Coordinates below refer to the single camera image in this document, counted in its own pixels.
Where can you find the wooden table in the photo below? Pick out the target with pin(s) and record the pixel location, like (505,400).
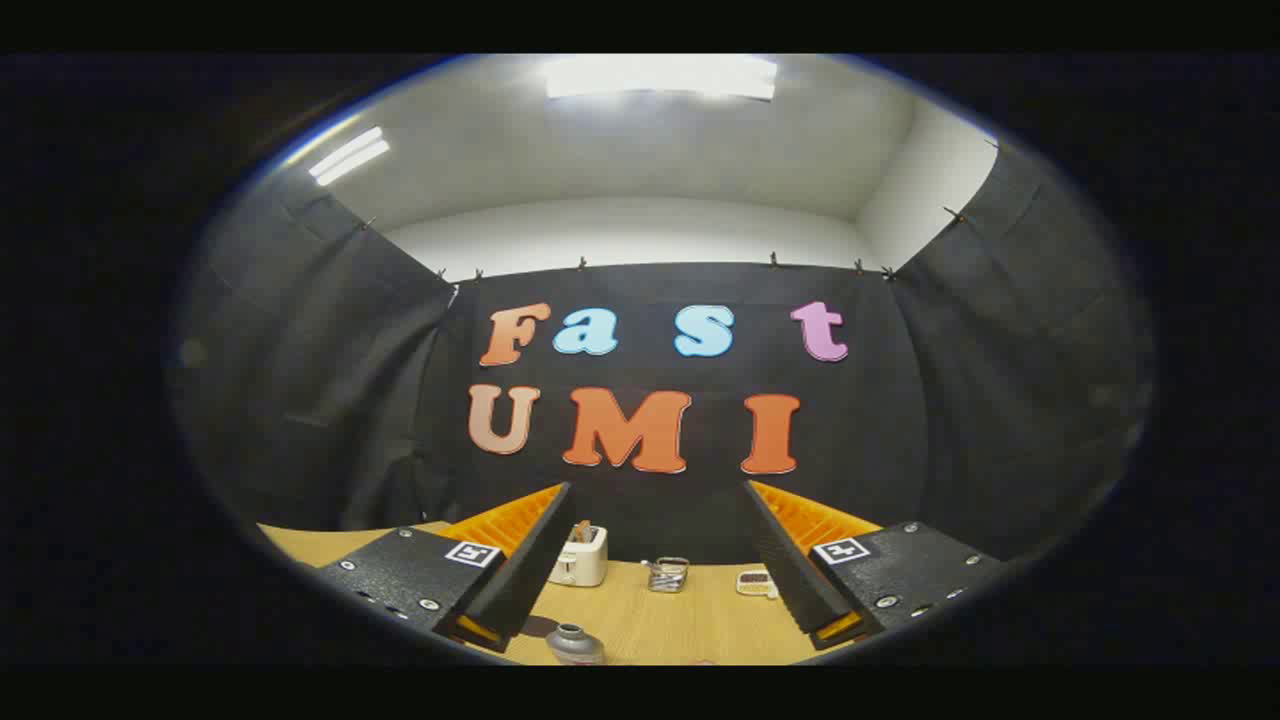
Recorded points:
(690,625)

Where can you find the silver juice bottle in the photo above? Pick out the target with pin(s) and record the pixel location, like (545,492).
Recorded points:
(575,645)

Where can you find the white toaster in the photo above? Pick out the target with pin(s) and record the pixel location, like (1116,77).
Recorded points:
(578,568)

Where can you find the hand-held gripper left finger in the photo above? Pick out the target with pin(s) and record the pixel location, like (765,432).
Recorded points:
(525,570)

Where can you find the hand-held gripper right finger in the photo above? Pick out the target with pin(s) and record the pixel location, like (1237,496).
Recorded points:
(790,570)

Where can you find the toast slice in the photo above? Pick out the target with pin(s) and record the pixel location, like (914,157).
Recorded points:
(581,532)

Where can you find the small ceiling light panel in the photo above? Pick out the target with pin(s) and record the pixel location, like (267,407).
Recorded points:
(348,156)

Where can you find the dark brown round coaster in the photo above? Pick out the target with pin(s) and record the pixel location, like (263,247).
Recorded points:
(538,628)

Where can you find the white divided dish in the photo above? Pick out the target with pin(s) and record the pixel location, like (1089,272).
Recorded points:
(755,583)

